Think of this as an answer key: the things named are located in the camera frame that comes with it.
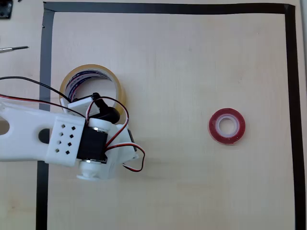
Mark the small red tape roll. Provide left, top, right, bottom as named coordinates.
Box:
left=207, top=107, right=246, bottom=146

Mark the big yellowish clear tape roll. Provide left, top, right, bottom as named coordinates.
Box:
left=59, top=64, right=128, bottom=118

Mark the black webcam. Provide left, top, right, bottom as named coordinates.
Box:
left=92, top=92, right=121, bottom=124

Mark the black plastic object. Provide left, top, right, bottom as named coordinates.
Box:
left=0, top=0, right=13, bottom=21

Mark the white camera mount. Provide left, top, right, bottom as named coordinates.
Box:
left=59, top=94, right=101, bottom=116

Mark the red white black arm cable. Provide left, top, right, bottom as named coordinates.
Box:
left=0, top=94, right=87, bottom=120

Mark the thin black cable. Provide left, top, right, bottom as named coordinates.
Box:
left=0, top=76, right=70, bottom=101

